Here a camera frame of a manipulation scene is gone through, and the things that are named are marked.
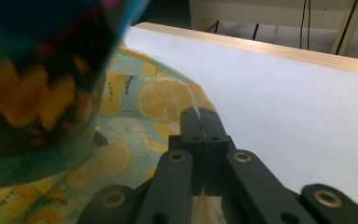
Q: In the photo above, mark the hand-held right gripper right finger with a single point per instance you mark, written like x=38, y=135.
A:
x=216, y=133

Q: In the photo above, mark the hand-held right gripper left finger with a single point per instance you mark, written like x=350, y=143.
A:
x=191, y=133

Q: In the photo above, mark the lemon print cloth bag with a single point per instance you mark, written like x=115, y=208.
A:
x=127, y=124

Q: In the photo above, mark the white table mat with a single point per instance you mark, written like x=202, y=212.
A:
x=276, y=109

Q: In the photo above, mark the wooden table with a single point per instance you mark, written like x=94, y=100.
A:
x=261, y=46

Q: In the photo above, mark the black curtain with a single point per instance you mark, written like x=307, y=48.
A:
x=164, y=12

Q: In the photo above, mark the black wall bracket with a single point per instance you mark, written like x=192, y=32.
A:
x=217, y=26
x=255, y=31

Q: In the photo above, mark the beige wall post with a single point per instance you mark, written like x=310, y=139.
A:
x=346, y=28

